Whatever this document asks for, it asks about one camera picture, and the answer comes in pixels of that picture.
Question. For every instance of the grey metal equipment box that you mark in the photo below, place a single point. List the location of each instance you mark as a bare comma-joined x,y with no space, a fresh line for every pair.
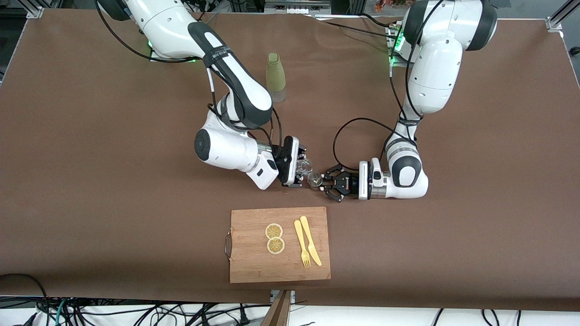
297,5

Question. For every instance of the lemon slice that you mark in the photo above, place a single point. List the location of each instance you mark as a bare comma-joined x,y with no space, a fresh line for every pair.
273,231
275,246

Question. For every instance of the steel measuring jigger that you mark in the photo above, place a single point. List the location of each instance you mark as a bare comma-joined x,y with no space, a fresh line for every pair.
314,180

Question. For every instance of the clear glass cup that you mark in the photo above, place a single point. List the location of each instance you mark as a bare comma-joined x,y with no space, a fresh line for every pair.
306,167

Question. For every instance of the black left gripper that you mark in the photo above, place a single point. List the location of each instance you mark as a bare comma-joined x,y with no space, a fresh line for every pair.
350,184

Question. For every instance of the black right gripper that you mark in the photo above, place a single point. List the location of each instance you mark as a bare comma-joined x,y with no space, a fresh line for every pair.
287,164

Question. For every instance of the small metal bracket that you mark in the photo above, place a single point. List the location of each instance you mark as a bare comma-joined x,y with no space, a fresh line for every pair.
273,295

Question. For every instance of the brown table cloth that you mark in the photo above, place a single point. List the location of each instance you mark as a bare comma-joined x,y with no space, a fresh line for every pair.
498,136

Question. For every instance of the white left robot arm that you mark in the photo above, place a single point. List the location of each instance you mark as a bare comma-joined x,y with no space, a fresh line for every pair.
435,68

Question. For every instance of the wooden cutting board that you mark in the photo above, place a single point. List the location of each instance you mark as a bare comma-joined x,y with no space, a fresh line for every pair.
253,258

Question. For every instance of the aluminium frame profile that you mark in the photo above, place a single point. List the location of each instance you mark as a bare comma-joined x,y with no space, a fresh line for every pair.
555,22
34,11

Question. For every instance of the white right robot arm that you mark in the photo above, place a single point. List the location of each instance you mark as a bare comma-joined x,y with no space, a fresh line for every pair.
226,154

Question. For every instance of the green sleeved glass bottle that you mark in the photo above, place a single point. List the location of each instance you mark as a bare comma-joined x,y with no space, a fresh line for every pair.
276,72

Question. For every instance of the yellow plastic fork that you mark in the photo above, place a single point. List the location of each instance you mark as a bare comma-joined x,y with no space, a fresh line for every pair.
300,237

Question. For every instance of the wooden post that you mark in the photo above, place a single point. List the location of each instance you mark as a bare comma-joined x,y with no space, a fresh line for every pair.
278,312

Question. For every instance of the yellow plastic knife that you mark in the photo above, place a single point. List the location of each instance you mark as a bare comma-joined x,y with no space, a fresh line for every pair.
309,237

